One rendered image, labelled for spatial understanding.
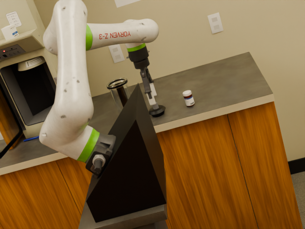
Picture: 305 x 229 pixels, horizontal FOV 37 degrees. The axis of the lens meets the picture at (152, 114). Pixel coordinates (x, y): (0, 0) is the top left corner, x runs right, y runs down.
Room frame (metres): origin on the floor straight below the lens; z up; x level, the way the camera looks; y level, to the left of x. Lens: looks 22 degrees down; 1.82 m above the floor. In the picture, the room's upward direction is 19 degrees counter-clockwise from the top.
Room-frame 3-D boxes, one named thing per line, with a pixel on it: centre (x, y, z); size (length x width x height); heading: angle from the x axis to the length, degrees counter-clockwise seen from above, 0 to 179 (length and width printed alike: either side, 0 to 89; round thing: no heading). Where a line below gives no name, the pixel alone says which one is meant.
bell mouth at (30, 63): (2.51, 0.53, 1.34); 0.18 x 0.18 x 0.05
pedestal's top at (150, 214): (1.49, 0.21, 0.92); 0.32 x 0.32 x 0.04; 82
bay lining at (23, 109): (2.54, 0.55, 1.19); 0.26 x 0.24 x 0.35; 80
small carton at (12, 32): (2.35, 0.54, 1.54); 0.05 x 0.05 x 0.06; 67
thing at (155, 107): (2.14, -0.03, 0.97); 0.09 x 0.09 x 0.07
